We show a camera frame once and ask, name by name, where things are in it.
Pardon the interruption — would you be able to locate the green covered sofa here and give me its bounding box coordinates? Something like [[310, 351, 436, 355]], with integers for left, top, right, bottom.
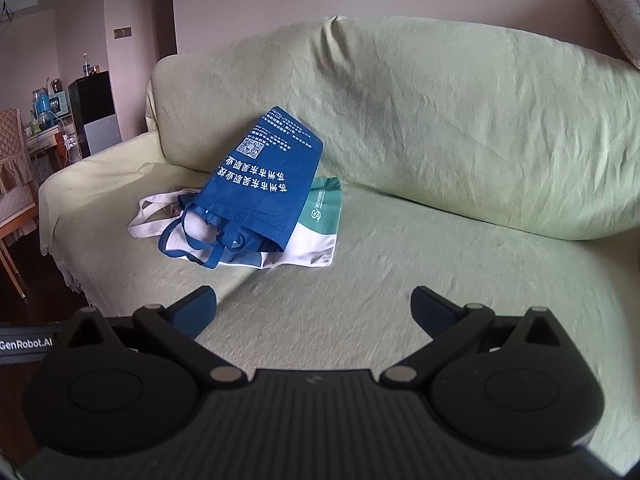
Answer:
[[37, 15, 640, 480]]

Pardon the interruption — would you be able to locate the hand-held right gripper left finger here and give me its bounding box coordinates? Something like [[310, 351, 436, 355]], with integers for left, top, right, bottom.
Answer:
[[50, 286, 248, 388]]

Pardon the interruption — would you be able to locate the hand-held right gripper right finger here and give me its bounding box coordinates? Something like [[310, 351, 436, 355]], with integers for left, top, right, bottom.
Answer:
[[380, 285, 576, 388]]

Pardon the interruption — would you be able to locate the blue shopping bag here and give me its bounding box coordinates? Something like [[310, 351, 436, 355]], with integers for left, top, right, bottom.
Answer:
[[158, 106, 325, 270]]

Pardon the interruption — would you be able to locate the wooden chair with quilted cover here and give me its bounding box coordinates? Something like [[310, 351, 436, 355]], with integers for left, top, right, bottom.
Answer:
[[0, 107, 41, 301]]

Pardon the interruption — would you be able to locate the white and green shopping bag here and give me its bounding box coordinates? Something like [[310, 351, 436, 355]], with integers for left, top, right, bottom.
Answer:
[[220, 176, 343, 269]]

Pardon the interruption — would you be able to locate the cream tote bag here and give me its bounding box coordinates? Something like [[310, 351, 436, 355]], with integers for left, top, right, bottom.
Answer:
[[127, 187, 221, 266]]

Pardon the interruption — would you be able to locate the beige patterned cushion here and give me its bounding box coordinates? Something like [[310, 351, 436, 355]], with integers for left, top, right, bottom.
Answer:
[[582, 0, 640, 71]]

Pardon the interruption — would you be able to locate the black and white fridge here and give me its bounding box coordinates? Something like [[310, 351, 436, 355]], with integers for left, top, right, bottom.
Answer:
[[68, 71, 121, 158]]

